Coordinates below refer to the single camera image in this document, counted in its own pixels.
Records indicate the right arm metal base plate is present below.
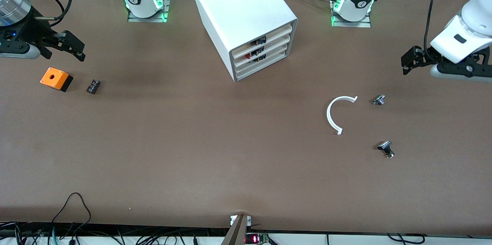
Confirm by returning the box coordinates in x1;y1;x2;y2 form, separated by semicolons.
128;0;171;22

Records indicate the grey camera mounting post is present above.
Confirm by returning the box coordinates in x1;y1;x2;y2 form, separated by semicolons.
221;214;248;245

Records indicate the white drawer cabinet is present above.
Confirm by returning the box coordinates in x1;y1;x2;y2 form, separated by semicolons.
190;0;298;83

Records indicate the orange button box black base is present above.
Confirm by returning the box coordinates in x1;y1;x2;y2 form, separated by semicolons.
40;67;73;92

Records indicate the black cable under table edge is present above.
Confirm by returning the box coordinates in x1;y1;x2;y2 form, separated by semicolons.
386;233;427;244

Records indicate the black head selector switch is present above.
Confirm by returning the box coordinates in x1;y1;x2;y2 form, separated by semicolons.
377;141;395;159

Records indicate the highest cream cabinet drawer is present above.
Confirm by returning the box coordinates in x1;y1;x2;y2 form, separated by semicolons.
230;23;294;60

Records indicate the black looped cable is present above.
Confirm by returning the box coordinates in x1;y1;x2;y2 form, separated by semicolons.
52;193;92;225

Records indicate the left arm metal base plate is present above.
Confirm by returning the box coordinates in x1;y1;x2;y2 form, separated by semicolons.
331;0;372;28

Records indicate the middle cream cabinet drawer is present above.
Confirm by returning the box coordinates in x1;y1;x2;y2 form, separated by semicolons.
232;34;293;69

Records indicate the white curved plastic strip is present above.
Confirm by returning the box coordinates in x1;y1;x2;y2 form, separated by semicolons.
326;95;358;136

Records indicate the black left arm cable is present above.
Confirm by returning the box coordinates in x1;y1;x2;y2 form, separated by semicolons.
424;0;444;61

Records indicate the lowest cream cabinet drawer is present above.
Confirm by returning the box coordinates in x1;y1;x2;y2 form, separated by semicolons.
234;45;294;81

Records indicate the red stored push button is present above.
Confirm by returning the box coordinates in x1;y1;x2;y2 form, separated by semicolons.
244;47;266;58

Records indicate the device with red display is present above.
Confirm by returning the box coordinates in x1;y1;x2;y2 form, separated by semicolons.
245;233;270;245

